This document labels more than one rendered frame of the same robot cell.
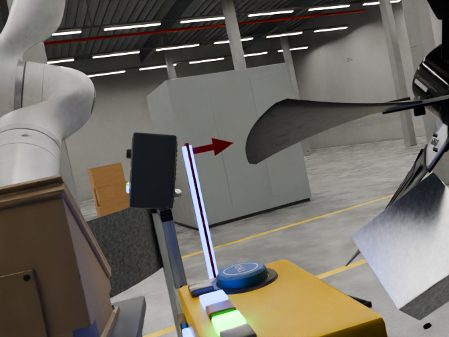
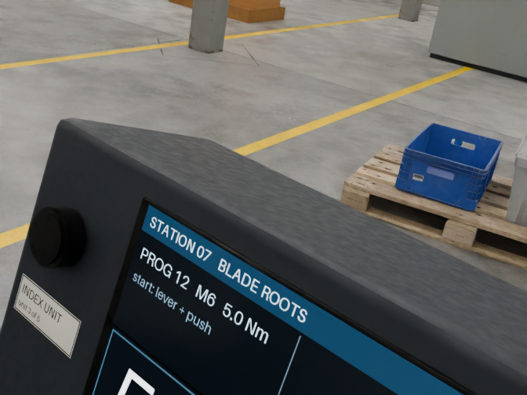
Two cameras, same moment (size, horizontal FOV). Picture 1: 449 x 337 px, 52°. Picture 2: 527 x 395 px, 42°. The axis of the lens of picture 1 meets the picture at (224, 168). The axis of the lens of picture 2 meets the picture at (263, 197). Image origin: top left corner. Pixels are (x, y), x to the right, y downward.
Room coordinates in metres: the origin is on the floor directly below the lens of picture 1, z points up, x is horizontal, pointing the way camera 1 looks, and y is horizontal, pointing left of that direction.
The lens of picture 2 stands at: (1.10, 0.37, 1.37)
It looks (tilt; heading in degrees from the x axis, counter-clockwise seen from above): 24 degrees down; 321
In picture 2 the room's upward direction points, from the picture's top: 10 degrees clockwise
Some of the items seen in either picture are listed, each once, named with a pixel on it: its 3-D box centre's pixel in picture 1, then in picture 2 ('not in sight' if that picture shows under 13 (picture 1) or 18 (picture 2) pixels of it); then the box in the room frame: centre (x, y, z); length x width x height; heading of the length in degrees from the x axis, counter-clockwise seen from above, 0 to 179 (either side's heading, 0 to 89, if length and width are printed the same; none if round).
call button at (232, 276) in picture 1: (242, 277); not in sight; (0.36, 0.00, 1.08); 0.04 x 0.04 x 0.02
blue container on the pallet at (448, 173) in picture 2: not in sight; (450, 164); (3.13, -2.48, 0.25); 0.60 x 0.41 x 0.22; 118
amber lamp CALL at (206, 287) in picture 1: (200, 288); not in sight; (0.35, 0.04, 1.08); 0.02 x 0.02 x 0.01; 12
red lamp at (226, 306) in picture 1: (220, 309); not in sight; (0.30, 0.02, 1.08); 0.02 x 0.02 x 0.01; 12
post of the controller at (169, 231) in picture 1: (172, 247); not in sight; (1.12, 0.16, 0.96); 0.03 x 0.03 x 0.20; 12
